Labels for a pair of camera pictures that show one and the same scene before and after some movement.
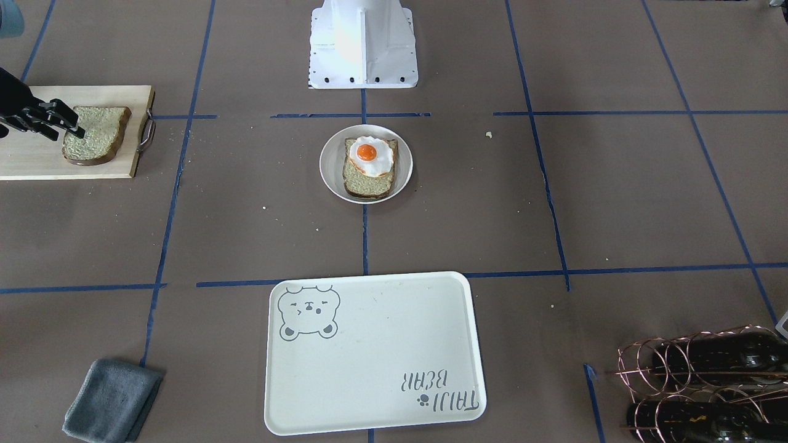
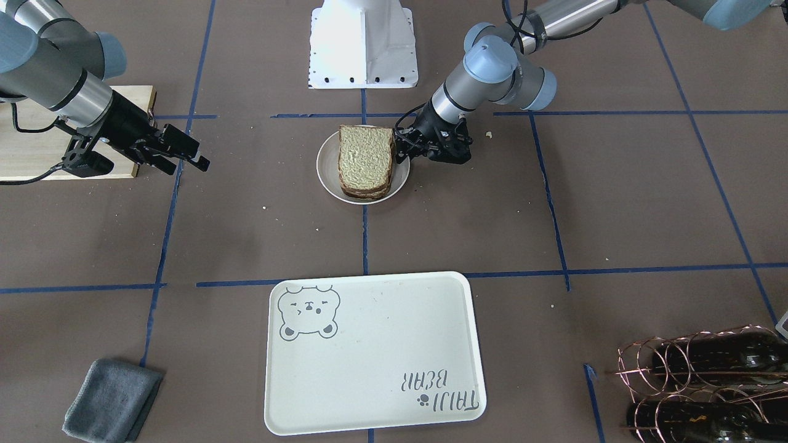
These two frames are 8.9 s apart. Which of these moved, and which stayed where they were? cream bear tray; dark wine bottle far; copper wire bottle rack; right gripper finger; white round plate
Moved: right gripper finger
Stayed: dark wine bottle far; copper wire bottle rack; white round plate; cream bear tray
